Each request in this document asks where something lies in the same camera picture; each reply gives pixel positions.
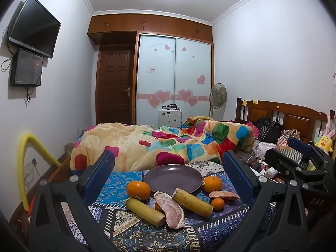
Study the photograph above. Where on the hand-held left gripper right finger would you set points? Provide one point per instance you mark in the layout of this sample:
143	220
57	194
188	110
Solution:
237	173

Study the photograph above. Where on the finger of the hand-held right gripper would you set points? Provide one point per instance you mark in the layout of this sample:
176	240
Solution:
302	147
288	166

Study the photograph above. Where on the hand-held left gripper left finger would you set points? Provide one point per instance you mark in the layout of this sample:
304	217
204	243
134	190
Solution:
101	173

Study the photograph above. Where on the peeled pomelo segment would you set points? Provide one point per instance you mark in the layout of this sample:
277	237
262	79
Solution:
224	194

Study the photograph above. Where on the medium orange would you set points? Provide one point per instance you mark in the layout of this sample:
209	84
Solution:
212	184

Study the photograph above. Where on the small mandarin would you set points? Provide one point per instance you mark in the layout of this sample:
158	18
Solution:
218	204
158	206

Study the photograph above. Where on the large orange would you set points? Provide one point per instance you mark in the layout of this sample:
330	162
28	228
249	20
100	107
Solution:
138	190

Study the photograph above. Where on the yellow sugarcane piece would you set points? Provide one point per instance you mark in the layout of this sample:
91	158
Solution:
144	211
193	202

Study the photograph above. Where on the purple plate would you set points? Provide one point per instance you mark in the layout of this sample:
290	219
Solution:
172	179

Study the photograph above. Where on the pomelo segment with rind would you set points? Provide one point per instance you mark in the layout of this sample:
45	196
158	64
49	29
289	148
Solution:
170	212

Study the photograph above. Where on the striped cloth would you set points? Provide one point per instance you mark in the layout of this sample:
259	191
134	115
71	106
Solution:
288	136

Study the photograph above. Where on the yellow chick plush toy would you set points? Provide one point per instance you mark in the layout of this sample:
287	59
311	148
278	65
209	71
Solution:
325	143

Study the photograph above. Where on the wooden bed headboard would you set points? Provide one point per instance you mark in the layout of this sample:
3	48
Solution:
294	118

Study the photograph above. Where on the pink cloth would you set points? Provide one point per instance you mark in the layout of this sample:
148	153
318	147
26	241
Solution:
265	148

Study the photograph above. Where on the white black-patterned pillow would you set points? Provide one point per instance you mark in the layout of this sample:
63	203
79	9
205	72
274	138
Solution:
207	166

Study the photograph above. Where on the black backpack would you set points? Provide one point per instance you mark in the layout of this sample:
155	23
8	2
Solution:
267	130

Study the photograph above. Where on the colourful patchwork blanket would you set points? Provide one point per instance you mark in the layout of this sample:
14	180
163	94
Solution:
126	141

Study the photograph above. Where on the blue patterned bedsheet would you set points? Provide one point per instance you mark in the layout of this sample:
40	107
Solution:
126	231

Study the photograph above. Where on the yellow foam tube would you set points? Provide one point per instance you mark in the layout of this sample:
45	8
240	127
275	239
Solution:
23	162

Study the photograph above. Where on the standing fan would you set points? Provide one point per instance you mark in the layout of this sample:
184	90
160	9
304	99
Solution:
218	95

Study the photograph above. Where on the white hard case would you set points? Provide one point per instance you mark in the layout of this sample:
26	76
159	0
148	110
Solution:
169	118

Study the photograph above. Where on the brown wooden door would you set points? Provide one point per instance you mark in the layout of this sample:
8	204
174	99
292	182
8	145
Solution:
115	84

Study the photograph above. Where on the sliding wardrobe with heart stickers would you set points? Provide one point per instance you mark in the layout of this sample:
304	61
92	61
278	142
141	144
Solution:
157	84

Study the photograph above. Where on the wooden overhead cabinet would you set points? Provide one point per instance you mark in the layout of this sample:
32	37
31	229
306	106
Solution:
149	23

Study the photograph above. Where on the wall socket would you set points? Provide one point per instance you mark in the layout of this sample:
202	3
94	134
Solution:
31	164

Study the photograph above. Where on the small black wall monitor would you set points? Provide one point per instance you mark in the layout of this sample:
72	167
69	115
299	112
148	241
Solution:
26	68

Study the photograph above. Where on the wall-mounted black television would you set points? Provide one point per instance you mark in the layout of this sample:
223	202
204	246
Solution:
34	29

